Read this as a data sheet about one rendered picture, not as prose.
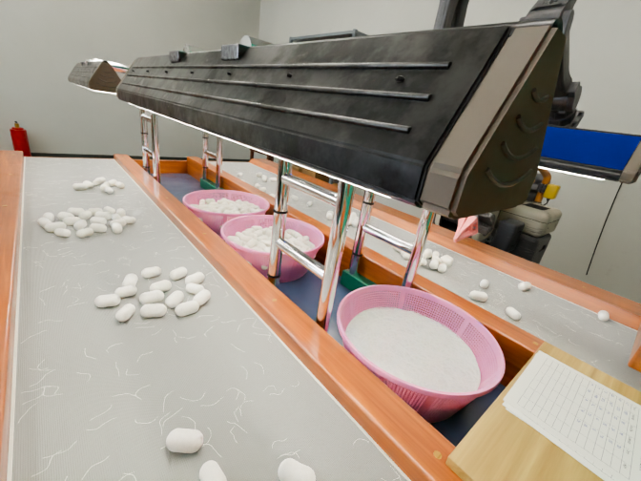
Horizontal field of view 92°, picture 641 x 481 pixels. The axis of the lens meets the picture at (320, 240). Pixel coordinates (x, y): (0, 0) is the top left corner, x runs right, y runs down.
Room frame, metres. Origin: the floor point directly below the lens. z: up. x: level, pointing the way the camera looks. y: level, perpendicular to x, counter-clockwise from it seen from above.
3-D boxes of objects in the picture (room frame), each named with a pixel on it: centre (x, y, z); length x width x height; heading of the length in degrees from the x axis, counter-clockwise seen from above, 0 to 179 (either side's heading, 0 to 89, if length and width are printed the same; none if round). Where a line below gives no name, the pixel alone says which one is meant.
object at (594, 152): (0.74, -0.27, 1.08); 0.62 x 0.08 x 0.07; 44
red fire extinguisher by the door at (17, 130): (3.54, 3.64, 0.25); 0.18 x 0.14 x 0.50; 43
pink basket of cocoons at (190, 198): (0.95, 0.32, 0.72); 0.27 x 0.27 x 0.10
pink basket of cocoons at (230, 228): (0.75, 0.12, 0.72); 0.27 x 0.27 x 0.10
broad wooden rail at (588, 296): (1.25, -0.16, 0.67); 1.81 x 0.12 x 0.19; 44
